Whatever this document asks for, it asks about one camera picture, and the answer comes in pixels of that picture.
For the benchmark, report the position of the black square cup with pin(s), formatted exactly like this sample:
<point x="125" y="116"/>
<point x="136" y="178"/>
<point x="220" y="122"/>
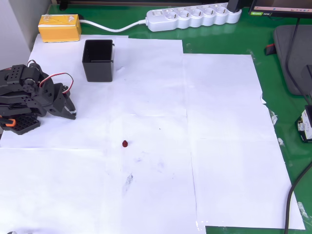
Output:
<point x="98" y="72"/>

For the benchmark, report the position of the grey laptop sleeve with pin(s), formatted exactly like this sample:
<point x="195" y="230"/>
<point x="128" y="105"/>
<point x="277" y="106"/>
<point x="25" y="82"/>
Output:
<point x="304" y="44"/>

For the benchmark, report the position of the clear tape piece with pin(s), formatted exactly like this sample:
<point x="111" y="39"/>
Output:
<point x="281" y="142"/>
<point x="302" y="209"/>
<point x="273" y="117"/>

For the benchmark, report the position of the black plug adapter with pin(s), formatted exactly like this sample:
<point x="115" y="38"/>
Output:
<point x="234" y="5"/>

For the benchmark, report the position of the small red object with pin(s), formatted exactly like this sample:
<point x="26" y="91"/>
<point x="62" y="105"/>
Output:
<point x="124" y="144"/>

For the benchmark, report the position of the red black USB stick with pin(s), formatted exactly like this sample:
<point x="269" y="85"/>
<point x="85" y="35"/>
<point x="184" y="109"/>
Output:
<point x="270" y="50"/>

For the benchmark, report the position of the small labelled device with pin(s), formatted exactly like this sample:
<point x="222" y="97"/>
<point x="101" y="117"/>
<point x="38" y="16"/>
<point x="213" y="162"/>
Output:
<point x="306" y="126"/>

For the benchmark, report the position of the yellow cardboard box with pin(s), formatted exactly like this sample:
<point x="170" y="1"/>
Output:
<point x="59" y="31"/>

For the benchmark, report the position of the orange black clamp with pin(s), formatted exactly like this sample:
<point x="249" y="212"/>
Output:
<point x="11" y="122"/>

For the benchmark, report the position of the black laptop with green sticker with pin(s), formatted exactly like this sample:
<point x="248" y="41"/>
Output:
<point x="287" y="14"/>

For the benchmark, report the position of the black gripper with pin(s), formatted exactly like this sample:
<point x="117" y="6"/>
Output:
<point x="59" y="102"/>

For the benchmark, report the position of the white power strip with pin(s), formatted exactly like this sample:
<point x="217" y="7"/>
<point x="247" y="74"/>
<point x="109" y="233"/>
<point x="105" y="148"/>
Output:
<point x="195" y="20"/>

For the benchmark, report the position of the green desk mat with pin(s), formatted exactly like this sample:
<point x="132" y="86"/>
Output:
<point x="243" y="41"/>

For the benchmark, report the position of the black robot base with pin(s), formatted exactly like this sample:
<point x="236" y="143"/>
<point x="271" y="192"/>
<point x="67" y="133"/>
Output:
<point x="23" y="124"/>

